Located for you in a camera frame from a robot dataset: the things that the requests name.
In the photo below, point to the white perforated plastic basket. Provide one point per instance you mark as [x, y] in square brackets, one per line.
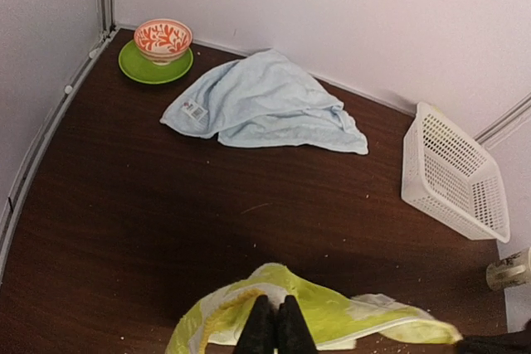
[447, 175]

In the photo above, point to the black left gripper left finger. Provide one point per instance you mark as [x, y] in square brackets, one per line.
[258, 333]

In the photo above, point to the green plate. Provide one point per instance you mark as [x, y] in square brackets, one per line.
[137, 68]

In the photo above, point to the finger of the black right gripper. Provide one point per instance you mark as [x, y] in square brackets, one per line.
[508, 343]

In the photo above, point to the green crocodile pattern towel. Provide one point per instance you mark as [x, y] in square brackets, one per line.
[332, 320]

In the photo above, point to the red patterned ceramic bowl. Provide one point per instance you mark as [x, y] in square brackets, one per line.
[163, 41]

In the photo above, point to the light blue towel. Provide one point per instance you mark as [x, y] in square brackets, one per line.
[264, 101]

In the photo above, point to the right aluminium frame post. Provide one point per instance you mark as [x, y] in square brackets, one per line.
[507, 124]

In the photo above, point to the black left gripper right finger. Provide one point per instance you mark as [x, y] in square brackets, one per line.
[292, 333]

